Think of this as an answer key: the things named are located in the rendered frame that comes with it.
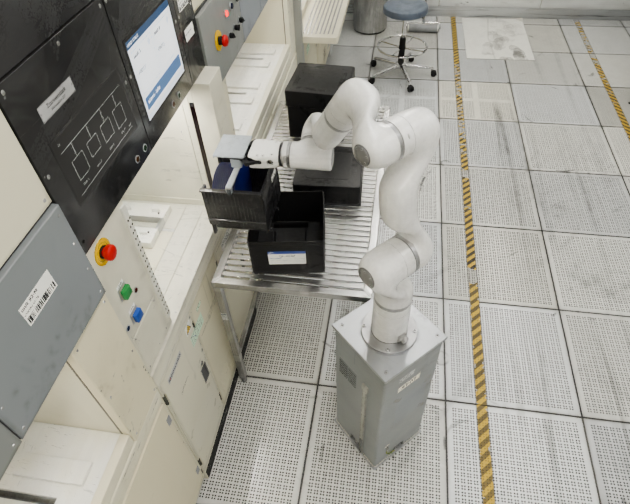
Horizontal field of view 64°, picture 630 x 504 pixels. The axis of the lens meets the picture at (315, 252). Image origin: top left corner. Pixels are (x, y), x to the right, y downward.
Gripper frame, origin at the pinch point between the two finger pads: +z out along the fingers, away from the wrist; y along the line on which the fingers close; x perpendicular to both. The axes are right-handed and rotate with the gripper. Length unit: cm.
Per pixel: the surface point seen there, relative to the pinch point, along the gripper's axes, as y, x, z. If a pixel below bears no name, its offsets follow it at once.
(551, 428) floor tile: -18, -125, -130
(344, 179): 38, -39, -31
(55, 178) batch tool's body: -59, 34, 15
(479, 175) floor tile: 160, -124, -109
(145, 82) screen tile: -15.4, 31.1, 14.9
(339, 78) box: 94, -23, -21
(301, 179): 36, -39, -13
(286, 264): -7.6, -43.8, -14.8
